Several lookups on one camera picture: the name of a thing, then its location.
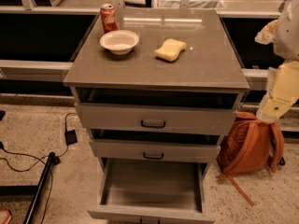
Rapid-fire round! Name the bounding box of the yellow sponge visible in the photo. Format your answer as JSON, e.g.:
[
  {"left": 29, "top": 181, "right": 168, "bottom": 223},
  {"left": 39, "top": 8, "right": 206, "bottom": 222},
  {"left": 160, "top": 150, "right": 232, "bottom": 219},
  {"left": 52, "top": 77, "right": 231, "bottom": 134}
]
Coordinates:
[{"left": 154, "top": 38, "right": 186, "bottom": 62}]

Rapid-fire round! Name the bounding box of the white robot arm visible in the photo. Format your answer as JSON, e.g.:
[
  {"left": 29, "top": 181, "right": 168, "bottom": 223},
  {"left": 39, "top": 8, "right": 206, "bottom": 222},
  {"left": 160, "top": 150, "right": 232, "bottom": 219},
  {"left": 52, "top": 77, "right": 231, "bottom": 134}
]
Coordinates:
[{"left": 254, "top": 0, "right": 299, "bottom": 120}]

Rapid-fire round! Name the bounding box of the grey three-drawer cabinet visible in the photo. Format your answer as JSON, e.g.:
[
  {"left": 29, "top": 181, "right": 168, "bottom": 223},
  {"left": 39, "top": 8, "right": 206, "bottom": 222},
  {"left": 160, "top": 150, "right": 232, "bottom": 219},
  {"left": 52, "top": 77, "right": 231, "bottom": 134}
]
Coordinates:
[{"left": 63, "top": 7, "right": 251, "bottom": 224}]

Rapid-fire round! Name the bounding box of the top grey drawer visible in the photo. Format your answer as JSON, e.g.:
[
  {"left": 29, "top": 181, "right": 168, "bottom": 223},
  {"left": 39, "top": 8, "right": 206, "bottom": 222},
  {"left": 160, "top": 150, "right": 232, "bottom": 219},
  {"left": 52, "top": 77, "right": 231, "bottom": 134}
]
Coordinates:
[{"left": 75, "top": 90, "right": 240, "bottom": 135}]

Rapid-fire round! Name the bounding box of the grey drawer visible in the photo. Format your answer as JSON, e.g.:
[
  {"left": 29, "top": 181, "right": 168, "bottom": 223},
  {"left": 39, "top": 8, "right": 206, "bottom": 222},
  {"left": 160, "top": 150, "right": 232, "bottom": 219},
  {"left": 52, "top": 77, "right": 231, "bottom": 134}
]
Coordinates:
[
  {"left": 90, "top": 130, "right": 220, "bottom": 163},
  {"left": 88, "top": 159, "right": 215, "bottom": 224},
  {"left": 75, "top": 90, "right": 240, "bottom": 135}
]

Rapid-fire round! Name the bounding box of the middle grey drawer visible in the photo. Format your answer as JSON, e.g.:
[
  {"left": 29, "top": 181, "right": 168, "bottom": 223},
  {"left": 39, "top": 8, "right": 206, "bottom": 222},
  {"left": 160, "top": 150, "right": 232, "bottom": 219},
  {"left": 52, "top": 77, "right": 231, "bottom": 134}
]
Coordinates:
[{"left": 90, "top": 130, "right": 220, "bottom": 163}]

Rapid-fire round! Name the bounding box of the bottom grey drawer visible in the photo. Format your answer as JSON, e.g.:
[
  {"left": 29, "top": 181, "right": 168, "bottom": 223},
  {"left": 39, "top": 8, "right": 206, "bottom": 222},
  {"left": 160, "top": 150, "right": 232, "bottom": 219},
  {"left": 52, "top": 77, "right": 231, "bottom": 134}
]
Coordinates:
[{"left": 88, "top": 159, "right": 215, "bottom": 224}]

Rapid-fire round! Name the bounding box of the orange backpack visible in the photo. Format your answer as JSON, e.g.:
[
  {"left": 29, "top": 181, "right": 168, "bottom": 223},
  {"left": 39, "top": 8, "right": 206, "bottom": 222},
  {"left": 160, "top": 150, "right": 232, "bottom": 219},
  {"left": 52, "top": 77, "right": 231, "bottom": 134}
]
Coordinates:
[{"left": 217, "top": 112, "right": 284, "bottom": 206}]

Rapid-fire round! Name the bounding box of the white bowl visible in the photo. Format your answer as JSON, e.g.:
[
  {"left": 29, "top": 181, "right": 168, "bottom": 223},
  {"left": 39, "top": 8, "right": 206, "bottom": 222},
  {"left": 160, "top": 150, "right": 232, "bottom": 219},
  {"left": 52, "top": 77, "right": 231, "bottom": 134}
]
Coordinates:
[{"left": 100, "top": 30, "right": 139, "bottom": 55}]

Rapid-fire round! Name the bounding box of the red soda can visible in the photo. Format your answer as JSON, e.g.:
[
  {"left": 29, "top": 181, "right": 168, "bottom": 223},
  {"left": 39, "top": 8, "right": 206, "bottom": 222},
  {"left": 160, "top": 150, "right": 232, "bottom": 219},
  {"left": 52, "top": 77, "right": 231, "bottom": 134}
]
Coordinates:
[{"left": 100, "top": 4, "right": 118, "bottom": 33}]

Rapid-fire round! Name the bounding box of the black power adapter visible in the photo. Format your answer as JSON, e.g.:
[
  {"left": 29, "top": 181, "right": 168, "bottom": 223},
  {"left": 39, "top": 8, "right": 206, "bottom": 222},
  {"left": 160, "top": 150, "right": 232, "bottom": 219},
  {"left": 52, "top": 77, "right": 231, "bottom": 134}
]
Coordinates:
[{"left": 64, "top": 130, "right": 78, "bottom": 146}]

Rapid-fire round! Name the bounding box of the black metal stand leg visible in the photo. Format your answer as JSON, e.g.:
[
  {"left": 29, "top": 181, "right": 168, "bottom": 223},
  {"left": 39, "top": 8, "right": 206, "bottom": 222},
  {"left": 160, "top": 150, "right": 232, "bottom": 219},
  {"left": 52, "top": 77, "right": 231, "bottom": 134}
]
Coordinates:
[{"left": 0, "top": 151, "right": 56, "bottom": 224}]

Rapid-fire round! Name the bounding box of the red shoe tip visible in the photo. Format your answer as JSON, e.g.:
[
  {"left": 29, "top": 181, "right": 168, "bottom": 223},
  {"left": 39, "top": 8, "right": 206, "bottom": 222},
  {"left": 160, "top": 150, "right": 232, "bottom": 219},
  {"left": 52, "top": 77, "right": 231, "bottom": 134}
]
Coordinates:
[{"left": 0, "top": 209, "right": 12, "bottom": 224}]

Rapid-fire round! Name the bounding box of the black cable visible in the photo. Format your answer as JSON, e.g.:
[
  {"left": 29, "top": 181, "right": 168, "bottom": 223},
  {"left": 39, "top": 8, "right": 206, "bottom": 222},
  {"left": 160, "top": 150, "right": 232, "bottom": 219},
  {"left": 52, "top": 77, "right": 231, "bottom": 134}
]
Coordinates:
[{"left": 0, "top": 112, "right": 78, "bottom": 224}]

